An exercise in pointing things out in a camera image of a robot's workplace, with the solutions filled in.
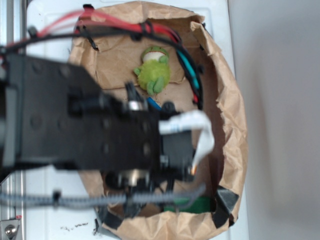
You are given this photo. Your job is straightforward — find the green plush frog toy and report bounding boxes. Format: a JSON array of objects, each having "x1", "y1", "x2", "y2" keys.
[{"x1": 133, "y1": 45, "x2": 171, "y2": 96}]

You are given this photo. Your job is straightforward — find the red wire bundle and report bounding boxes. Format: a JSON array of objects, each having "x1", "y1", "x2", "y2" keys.
[{"x1": 4, "y1": 8, "x2": 203, "y2": 105}]

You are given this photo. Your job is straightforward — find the brown paper bag tray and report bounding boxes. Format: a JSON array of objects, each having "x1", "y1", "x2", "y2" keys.
[{"x1": 69, "y1": 1, "x2": 248, "y2": 240}]

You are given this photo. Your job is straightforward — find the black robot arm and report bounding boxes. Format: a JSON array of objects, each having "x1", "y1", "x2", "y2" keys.
[{"x1": 0, "y1": 53, "x2": 195, "y2": 215}]

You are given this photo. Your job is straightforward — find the green rectangular block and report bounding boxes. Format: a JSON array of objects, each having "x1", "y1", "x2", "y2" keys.
[{"x1": 163, "y1": 196, "x2": 212, "y2": 214}]

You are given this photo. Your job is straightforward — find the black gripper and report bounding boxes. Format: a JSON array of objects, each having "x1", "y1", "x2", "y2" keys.
[{"x1": 104, "y1": 101, "x2": 198, "y2": 216}]

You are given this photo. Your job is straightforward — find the white flat ribbon cable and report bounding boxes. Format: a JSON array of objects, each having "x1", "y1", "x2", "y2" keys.
[{"x1": 158, "y1": 109, "x2": 215, "y2": 167}]

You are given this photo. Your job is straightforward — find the silver corner bracket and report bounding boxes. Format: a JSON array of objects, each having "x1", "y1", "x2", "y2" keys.
[{"x1": 0, "y1": 219, "x2": 20, "y2": 240}]

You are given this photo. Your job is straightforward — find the blue rectangular block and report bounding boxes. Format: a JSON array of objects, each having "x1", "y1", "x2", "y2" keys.
[{"x1": 146, "y1": 97, "x2": 162, "y2": 111}]

